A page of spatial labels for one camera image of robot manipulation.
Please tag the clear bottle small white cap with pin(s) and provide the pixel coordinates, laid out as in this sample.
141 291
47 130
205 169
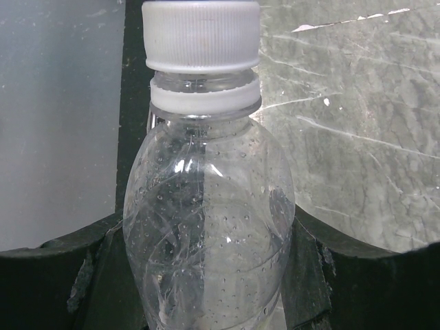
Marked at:
209 206

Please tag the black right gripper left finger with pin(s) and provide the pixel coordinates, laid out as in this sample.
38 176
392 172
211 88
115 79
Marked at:
78 281

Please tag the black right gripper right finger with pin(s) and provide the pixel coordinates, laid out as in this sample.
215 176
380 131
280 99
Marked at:
334 281

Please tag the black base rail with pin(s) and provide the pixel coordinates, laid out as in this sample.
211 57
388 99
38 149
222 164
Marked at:
134 98

